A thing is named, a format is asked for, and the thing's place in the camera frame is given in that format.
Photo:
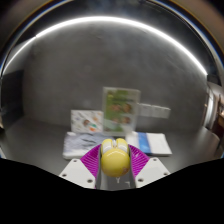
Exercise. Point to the black wall panel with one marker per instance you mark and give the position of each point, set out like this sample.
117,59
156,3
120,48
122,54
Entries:
11,96

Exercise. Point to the white ceiling light strip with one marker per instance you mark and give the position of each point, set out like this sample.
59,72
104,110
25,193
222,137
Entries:
110,18

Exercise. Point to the grey striped cover book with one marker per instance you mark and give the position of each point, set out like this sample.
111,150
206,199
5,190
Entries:
81,145

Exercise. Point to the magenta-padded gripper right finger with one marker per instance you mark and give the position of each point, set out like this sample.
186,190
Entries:
151,171

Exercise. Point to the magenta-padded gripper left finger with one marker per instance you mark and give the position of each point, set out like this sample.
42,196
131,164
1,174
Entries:
75,173

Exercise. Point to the yellow computer mouse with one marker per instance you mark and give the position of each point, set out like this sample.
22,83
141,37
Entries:
115,160

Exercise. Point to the white wall sockets group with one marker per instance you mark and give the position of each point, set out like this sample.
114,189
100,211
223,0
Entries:
155,110

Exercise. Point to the white book with blue band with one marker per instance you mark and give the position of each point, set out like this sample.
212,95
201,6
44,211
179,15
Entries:
151,143

